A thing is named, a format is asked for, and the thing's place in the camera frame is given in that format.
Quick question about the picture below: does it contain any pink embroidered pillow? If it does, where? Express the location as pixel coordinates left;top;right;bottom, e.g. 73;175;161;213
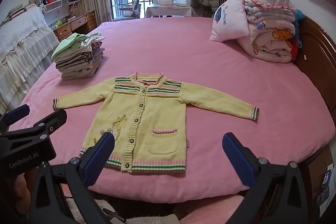
209;0;250;42

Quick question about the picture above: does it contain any yellow knit cardigan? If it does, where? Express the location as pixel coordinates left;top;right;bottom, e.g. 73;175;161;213
53;72;260;174

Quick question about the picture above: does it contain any folded cartoon print quilt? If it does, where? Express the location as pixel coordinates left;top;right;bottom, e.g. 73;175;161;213
238;0;300;64

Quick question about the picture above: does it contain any pink bed blanket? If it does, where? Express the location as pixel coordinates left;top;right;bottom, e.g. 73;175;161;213
5;17;336;203

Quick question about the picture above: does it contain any cardboard box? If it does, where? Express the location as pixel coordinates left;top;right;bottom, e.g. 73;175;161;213
311;144;336;216

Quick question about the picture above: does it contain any grey office chair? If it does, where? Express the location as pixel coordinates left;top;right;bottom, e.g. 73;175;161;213
113;0;146;21

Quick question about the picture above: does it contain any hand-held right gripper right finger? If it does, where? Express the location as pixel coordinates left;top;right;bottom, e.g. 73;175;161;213
222;132;313;224

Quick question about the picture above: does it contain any stack of folded clothes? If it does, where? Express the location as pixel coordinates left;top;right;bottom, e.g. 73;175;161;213
51;33;106;81

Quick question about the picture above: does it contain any person's left hand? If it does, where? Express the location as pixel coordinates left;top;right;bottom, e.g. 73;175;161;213
14;173;30;210

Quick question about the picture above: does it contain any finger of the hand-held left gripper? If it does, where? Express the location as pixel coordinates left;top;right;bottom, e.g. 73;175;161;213
0;104;30;132
33;109;68;138

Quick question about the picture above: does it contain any wooden desk with drawers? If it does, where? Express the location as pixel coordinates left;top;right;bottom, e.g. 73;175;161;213
51;10;97;42

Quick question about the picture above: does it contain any dark wooden headboard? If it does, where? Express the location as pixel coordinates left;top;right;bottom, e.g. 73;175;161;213
293;15;336;119

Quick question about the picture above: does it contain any pile of books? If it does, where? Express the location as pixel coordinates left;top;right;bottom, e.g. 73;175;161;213
0;4;36;26

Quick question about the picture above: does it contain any blue plush toy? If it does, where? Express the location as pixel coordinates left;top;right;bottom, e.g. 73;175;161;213
294;10;306;41

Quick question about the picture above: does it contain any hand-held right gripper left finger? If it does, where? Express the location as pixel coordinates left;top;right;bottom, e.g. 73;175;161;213
29;132;126;224

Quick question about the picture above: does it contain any small table with tablecloth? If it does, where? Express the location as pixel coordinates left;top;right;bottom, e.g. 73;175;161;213
145;3;195;18

